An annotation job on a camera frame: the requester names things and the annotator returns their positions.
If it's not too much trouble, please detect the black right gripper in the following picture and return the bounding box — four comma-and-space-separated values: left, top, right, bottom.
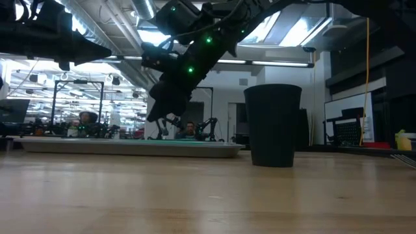
147, 48, 212, 123

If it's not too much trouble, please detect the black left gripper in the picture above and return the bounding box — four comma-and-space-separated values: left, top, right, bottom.
32, 29, 113, 72

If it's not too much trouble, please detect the black ribbed cup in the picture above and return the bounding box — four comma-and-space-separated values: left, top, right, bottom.
243, 83, 303, 168

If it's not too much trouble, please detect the grey plastic tray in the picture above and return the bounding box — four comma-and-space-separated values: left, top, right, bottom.
14, 137, 245, 159

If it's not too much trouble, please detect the person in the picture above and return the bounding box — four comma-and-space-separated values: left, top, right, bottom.
175, 120, 205, 140
66, 110, 100, 138

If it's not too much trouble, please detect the dark computer monitor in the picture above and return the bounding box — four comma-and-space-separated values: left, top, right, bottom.
0, 98, 31, 124

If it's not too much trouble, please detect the ceiling light strip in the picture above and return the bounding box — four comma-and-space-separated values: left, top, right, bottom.
216, 58, 315, 68

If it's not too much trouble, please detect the black cabinet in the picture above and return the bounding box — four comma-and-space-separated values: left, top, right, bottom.
294, 108, 310, 151

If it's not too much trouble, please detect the black perforated cart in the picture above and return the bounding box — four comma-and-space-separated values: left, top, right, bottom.
322, 107, 365, 147

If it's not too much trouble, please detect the red box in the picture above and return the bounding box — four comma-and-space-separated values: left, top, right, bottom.
362, 141, 391, 150

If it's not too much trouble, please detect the yellow bottle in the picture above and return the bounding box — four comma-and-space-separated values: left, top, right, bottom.
395, 129, 413, 151

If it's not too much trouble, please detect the long silver ceiling duct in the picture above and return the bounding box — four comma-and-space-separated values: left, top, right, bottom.
58, 0, 157, 94

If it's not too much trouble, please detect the black background rig frame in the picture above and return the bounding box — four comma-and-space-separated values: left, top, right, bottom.
50, 79, 105, 126

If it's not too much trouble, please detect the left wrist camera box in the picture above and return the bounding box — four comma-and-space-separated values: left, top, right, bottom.
42, 0, 73, 33

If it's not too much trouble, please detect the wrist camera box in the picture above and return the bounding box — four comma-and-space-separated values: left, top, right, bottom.
141, 0, 203, 73
42, 0, 73, 33

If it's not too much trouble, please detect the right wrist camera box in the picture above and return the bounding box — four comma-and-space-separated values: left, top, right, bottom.
141, 0, 203, 73

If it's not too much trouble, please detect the black aluminium table frame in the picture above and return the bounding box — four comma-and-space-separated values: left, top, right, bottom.
305, 144, 416, 160

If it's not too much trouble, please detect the hanging yellow cable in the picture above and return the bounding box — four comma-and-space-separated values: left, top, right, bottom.
358, 18, 371, 147

